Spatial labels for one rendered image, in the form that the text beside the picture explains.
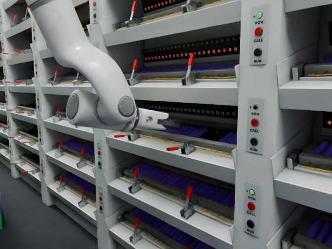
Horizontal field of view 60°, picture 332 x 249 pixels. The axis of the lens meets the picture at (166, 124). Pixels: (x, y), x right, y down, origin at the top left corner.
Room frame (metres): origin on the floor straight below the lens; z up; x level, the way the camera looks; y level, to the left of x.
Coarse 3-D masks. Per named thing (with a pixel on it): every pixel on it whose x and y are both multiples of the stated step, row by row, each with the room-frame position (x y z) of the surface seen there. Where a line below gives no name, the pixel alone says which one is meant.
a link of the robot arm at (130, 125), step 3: (135, 114) 0.72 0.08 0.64; (135, 117) 0.74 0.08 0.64; (132, 120) 0.72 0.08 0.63; (129, 123) 0.72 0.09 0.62; (132, 123) 0.73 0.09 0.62; (126, 126) 0.72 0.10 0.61; (129, 126) 0.72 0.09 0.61; (132, 126) 0.73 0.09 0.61; (123, 129) 0.72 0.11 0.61; (126, 129) 0.73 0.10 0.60; (129, 129) 0.73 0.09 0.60
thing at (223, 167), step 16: (112, 144) 1.10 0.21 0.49; (128, 144) 1.00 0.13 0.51; (144, 144) 0.94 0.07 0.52; (160, 144) 0.91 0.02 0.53; (160, 160) 0.89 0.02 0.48; (176, 160) 0.83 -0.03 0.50; (192, 160) 0.77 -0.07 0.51; (208, 160) 0.74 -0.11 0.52; (224, 160) 0.72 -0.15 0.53; (224, 176) 0.70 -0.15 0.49
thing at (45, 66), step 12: (36, 24) 1.65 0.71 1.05; (36, 36) 1.65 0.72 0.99; (36, 48) 1.66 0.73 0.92; (48, 60) 1.67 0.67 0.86; (48, 72) 1.67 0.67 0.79; (36, 84) 1.69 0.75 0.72; (36, 96) 1.70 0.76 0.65; (48, 96) 1.66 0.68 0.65; (60, 96) 1.71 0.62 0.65; (48, 108) 1.66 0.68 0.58; (48, 132) 1.66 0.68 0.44; (60, 132) 1.70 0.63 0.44; (48, 168) 1.65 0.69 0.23; (60, 168) 1.70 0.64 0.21; (48, 192) 1.64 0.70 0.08; (48, 204) 1.64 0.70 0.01
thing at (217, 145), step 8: (136, 128) 1.05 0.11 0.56; (144, 128) 1.03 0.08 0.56; (152, 136) 0.98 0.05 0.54; (160, 136) 0.95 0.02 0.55; (168, 136) 0.91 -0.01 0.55; (176, 136) 0.89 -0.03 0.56; (184, 136) 0.87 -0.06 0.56; (176, 144) 0.86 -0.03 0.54; (200, 144) 0.81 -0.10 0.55; (208, 144) 0.79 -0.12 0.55; (216, 144) 0.77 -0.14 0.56; (224, 144) 0.76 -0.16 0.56; (232, 144) 0.75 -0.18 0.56
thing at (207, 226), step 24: (120, 168) 1.16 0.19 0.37; (144, 168) 1.13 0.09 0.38; (168, 168) 1.07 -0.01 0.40; (120, 192) 1.05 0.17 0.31; (144, 192) 0.99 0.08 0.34; (168, 192) 0.95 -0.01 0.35; (192, 192) 0.90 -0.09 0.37; (216, 192) 0.86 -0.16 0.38; (168, 216) 0.85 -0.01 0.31; (192, 216) 0.81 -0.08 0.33; (216, 216) 0.78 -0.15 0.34; (216, 240) 0.71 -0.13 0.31
